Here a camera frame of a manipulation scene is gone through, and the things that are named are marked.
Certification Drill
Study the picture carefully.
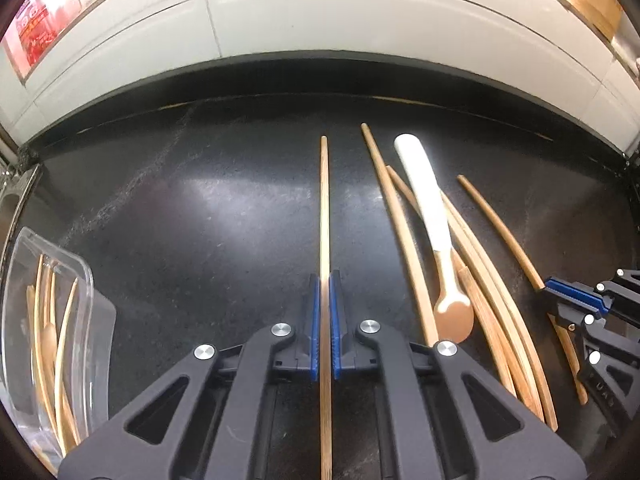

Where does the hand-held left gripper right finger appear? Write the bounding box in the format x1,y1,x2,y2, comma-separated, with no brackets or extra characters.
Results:
330,270,588,480

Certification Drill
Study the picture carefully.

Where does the stainless steel sink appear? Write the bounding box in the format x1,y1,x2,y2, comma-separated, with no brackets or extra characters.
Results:
0,165,41,241

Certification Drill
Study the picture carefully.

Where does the wooden chopstick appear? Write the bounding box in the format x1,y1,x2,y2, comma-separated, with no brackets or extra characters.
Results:
456,175,589,406
318,135,335,480

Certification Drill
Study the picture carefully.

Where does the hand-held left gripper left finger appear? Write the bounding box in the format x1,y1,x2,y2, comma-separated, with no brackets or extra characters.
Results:
59,272,321,480

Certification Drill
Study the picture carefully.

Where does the white-handled brown spoon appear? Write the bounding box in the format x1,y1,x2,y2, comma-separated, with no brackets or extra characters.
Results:
393,133,475,345

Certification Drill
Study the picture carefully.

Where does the clear plastic container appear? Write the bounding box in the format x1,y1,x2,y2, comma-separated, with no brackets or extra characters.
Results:
0,226,117,461

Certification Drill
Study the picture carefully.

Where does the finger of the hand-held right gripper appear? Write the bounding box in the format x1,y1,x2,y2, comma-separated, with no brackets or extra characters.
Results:
545,267,640,318
547,305,640,376

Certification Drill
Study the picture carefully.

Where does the bundle of collected chopsticks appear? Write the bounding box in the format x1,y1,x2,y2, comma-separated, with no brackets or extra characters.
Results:
25,254,81,453

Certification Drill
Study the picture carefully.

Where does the red printed packet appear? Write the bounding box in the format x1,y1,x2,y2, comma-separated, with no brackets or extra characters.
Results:
2,0,86,83

